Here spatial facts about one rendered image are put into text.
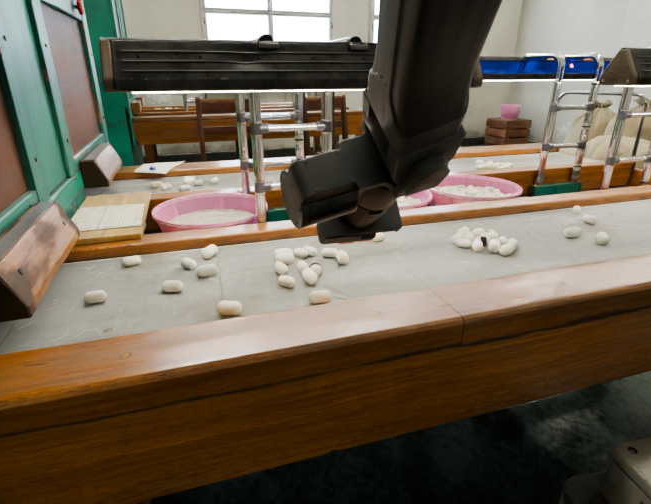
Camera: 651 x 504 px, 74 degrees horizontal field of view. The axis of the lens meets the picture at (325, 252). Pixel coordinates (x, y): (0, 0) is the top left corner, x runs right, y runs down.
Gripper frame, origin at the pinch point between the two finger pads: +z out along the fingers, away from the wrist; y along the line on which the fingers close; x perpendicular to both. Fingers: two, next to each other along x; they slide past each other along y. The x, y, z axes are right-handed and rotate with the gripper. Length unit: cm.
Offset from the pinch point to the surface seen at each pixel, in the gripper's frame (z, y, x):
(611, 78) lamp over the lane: 6, -68, -30
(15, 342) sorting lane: 10.6, 43.2, 6.8
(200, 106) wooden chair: 203, 13, -167
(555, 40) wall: 331, -455, -350
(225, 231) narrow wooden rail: 31.1, 13.9, -13.4
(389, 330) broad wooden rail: -1.8, -3.4, 14.2
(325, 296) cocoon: 8.4, 1.4, 6.9
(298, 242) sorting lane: 29.7, -0.4, -8.9
